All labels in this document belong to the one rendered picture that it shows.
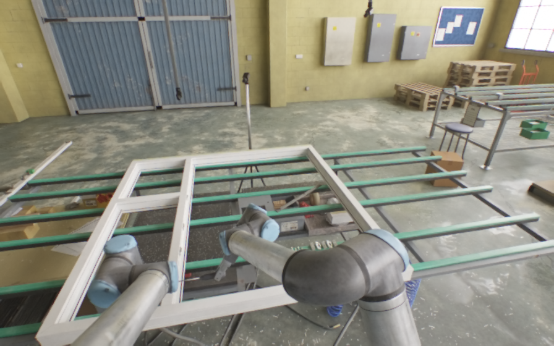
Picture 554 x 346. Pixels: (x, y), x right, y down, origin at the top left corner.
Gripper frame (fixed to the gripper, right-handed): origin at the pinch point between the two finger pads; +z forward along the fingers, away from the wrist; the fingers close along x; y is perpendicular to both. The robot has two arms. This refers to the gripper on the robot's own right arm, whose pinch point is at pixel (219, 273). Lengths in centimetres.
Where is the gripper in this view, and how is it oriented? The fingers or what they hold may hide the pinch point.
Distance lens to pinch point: 133.0
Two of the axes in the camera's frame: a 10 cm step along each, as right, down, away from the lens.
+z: -5.1, 8.6, -0.8
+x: 1.8, 0.2, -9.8
